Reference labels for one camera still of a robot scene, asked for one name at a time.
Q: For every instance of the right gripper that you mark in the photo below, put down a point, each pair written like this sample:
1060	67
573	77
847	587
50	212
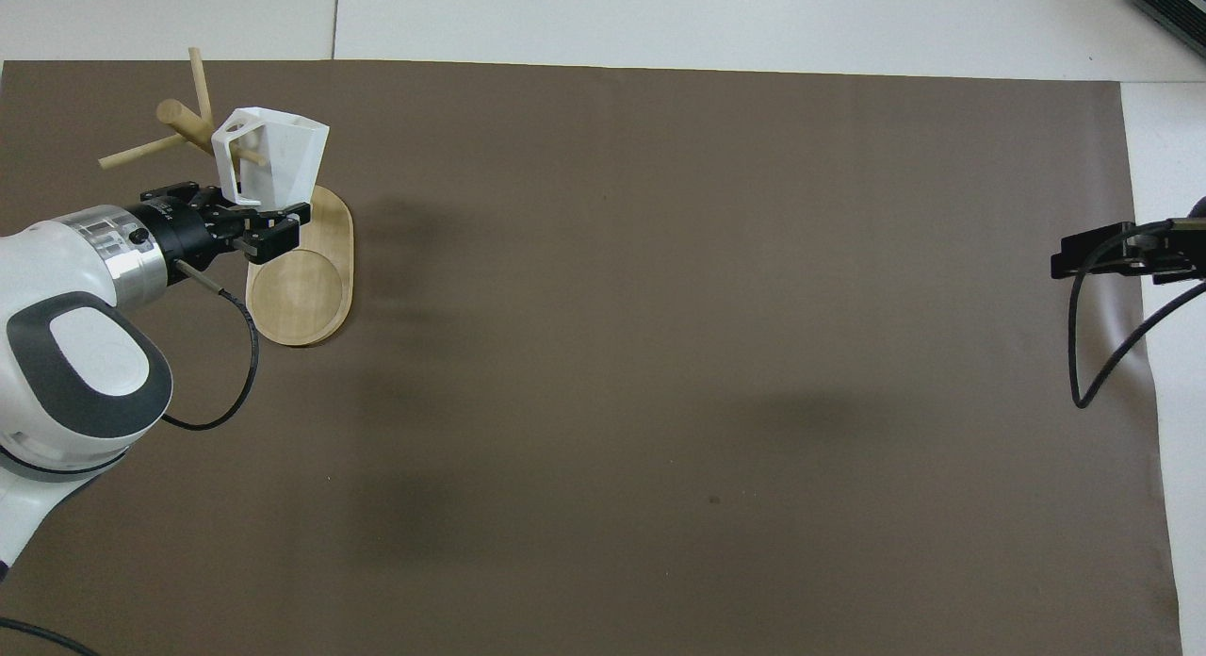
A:
1185	260

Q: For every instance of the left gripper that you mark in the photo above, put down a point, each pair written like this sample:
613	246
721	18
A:
187	237

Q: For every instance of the white faceted cup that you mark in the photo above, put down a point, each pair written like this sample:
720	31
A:
273	161

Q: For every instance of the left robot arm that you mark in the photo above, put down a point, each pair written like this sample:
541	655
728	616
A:
57	260

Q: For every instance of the wooden cup rack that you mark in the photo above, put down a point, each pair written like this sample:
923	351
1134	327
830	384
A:
306	288

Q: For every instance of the grey ribbed metal box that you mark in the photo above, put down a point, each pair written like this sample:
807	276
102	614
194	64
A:
1178	1

